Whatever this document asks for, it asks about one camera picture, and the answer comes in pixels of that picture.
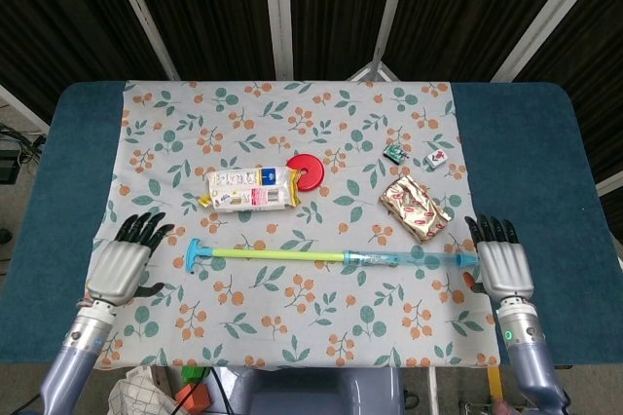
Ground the green small block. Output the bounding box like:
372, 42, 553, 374
383, 141, 408, 164

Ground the white cracker package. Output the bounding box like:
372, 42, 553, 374
198, 167, 302, 214

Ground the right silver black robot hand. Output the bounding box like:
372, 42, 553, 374
461, 213, 535, 300

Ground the transparent tube with blue nozzle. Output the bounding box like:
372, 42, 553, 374
343, 248, 481, 271

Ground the green plunger with blue handle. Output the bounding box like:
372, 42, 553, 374
184, 238, 348, 276

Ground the gold foil snack package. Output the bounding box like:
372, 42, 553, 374
379, 174, 452, 245

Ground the green toy block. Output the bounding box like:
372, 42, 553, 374
180, 364, 208, 385

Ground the grey-blue robot torso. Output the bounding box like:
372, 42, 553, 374
233, 366, 405, 415

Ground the red round plastic disc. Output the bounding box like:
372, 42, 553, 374
285, 153, 326, 192

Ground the white mesh patterned bag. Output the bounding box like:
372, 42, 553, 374
107, 365, 171, 415

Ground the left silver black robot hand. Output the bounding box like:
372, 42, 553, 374
85, 211, 175, 304

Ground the floral printed tablecloth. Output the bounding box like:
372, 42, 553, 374
70, 79, 502, 370

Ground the black electronics box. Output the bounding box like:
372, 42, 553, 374
0, 149, 20, 185

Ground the black cable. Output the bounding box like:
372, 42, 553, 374
208, 368, 235, 415

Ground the orange toy block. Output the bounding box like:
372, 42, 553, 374
174, 383, 211, 411

